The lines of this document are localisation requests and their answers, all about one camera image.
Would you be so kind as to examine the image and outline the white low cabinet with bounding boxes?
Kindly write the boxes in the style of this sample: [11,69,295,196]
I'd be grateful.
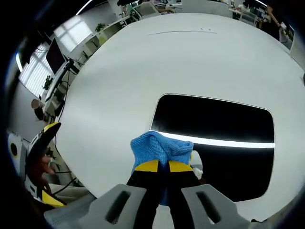
[82,18,125,49]

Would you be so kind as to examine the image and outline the person's left hand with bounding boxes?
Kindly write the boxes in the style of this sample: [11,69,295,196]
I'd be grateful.
[30,154,57,192]

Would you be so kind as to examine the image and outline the black computer monitor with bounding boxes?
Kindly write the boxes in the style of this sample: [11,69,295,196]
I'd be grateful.
[45,37,67,75]

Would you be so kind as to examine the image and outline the black tablet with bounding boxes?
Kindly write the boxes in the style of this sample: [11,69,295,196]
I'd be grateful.
[150,94,276,203]

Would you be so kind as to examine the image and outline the blue cleaning cloth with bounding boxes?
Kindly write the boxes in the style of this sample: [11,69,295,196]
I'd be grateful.
[130,130,194,206]

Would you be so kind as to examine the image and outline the long curved ceiling light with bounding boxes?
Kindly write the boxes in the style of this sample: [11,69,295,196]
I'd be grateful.
[75,0,94,15]

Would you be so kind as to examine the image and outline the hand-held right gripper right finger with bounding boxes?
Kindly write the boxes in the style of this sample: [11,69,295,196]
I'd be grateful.
[166,160,254,229]

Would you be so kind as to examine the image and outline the white upright board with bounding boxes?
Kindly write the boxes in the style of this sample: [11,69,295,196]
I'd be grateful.
[289,35,304,68]

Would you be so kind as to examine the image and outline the table cable slot cover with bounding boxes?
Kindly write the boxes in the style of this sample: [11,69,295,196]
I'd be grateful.
[147,28,218,37]

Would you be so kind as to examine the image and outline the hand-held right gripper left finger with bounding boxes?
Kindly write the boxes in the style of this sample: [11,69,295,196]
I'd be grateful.
[78,159,165,229]

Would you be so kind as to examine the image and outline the white standing desk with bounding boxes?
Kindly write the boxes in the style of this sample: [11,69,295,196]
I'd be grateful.
[44,59,80,102]

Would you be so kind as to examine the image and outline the window with white blinds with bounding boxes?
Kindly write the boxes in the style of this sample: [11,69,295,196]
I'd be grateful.
[18,51,52,96]
[54,15,93,52]

